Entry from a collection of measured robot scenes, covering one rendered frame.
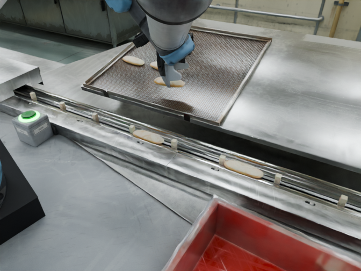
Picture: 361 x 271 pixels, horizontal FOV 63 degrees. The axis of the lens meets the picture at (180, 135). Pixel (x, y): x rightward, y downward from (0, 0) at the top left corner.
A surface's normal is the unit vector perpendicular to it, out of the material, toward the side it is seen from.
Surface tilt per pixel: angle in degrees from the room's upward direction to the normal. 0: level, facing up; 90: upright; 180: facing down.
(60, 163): 0
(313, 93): 10
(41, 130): 90
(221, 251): 0
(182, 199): 0
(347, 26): 90
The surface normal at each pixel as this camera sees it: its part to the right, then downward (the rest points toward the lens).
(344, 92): -0.09, -0.70
